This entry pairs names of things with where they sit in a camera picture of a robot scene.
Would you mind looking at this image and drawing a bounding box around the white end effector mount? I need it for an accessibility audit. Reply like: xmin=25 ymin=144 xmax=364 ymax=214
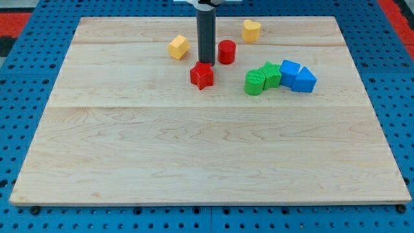
xmin=173 ymin=0 xmax=242 ymax=7

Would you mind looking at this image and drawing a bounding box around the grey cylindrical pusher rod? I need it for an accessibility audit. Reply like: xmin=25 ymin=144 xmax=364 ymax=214
xmin=197 ymin=8 xmax=216 ymax=66

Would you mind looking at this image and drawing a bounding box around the green cylinder block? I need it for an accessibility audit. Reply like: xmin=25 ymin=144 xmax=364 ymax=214
xmin=244 ymin=69 xmax=266 ymax=96

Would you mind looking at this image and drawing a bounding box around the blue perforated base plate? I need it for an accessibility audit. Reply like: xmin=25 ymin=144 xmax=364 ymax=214
xmin=1 ymin=0 xmax=413 ymax=232

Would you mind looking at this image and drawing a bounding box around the yellow heart block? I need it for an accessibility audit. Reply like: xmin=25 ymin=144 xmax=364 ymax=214
xmin=242 ymin=19 xmax=261 ymax=43

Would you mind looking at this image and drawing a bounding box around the green star block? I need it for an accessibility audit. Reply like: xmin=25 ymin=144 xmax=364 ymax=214
xmin=259 ymin=61 xmax=281 ymax=90

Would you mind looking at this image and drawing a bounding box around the yellow hexagon block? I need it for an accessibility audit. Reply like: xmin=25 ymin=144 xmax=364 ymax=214
xmin=167 ymin=35 xmax=191 ymax=60

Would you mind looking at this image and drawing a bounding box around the wooden board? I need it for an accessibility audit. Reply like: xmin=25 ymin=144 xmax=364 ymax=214
xmin=10 ymin=16 xmax=411 ymax=206

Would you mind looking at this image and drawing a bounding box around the blue triangle block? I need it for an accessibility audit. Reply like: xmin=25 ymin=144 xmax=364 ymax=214
xmin=291 ymin=67 xmax=317 ymax=93

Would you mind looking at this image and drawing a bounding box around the blue cube block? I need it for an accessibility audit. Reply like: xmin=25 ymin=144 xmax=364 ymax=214
xmin=279 ymin=60 xmax=301 ymax=87

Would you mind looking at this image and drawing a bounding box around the red cylinder block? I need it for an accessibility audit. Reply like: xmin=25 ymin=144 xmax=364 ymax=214
xmin=217 ymin=39 xmax=237 ymax=65

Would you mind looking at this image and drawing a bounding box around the red star block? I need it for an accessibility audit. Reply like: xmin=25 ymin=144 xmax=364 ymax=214
xmin=190 ymin=61 xmax=214 ymax=90

